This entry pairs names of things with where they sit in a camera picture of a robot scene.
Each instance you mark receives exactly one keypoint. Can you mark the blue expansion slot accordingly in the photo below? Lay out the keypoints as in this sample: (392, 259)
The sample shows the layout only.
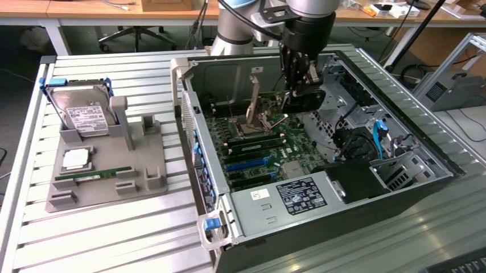
(247, 165)

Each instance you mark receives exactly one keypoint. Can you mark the hard disk with blue caddy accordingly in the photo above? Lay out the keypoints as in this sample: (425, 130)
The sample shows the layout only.
(83, 105)

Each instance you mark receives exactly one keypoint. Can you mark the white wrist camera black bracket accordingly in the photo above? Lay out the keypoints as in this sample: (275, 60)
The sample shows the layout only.
(266, 25)

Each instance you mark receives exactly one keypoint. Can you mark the white box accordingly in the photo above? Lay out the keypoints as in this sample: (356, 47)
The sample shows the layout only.
(394, 11)

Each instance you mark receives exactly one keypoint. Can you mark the blue case latch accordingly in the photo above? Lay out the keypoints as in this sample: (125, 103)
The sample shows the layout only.
(211, 224)

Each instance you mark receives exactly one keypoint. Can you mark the silver power supply unit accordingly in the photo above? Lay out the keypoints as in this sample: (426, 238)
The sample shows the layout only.
(266, 210)

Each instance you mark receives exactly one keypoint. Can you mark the black RAM stick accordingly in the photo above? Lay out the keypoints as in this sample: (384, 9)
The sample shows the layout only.
(258, 146)

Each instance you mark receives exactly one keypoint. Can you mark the green RAM stick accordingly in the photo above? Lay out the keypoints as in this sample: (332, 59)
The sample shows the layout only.
(95, 174)

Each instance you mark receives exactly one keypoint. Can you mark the thin locking lever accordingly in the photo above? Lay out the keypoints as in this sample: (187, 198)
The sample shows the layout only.
(230, 111)

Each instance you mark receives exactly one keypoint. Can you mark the silver disk bay cage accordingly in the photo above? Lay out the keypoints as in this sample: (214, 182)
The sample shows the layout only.
(334, 105)

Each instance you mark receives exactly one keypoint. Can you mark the black open PC case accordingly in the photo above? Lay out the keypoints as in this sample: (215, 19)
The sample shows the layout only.
(342, 233)

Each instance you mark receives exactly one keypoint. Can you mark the black plastic shroud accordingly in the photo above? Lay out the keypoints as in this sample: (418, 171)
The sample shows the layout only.
(352, 179)

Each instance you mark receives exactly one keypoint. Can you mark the black office chair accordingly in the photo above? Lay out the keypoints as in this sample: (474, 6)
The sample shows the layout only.
(137, 34)

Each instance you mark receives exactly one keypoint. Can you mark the silver chipset heatsink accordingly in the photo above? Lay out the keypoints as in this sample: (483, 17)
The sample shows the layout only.
(292, 170)

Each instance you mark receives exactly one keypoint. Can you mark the aluminium profile frame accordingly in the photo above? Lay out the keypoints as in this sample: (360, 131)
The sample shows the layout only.
(461, 48)

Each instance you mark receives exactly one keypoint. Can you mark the metal socket cover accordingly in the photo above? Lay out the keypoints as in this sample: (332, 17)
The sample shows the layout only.
(266, 120)

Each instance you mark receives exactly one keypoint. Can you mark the wooden desk white frame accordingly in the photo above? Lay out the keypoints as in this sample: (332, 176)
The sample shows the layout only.
(37, 11)

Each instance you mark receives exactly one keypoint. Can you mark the gray parts rack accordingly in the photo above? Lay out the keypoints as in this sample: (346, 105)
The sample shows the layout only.
(105, 159)

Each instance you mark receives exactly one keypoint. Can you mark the CPU socket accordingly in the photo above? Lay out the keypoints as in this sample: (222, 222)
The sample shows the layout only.
(243, 131)

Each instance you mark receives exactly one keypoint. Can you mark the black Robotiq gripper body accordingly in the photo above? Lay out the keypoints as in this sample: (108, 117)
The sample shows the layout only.
(308, 34)

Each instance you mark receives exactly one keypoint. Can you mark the black tripod pole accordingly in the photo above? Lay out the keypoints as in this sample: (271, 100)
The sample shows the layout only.
(414, 34)

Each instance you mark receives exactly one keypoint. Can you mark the black RAM slot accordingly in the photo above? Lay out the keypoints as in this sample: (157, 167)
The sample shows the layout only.
(231, 108)

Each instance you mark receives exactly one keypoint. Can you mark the black graphics card silver bracket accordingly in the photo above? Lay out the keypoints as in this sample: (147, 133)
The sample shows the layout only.
(307, 102)

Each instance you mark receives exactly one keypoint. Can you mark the black expansion slot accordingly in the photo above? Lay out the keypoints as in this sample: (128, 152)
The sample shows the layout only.
(252, 182)
(243, 157)

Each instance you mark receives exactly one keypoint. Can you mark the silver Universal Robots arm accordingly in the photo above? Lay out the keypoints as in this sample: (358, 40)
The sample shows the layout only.
(231, 28)

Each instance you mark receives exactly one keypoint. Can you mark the silver CPU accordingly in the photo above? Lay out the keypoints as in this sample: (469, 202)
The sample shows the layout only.
(76, 158)

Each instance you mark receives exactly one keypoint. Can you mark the green motherboard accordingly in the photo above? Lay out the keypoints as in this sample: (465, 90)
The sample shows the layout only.
(292, 139)

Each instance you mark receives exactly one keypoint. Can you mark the black keyboard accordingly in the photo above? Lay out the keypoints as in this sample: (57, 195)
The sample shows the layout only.
(466, 264)

